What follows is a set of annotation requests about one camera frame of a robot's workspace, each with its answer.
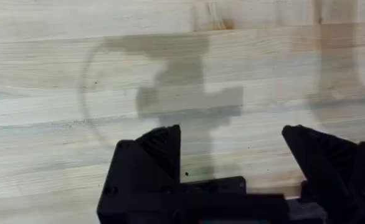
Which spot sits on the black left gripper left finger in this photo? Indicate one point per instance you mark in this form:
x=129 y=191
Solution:
x=142 y=174

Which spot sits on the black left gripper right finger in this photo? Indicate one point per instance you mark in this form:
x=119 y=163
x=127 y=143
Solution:
x=338 y=168

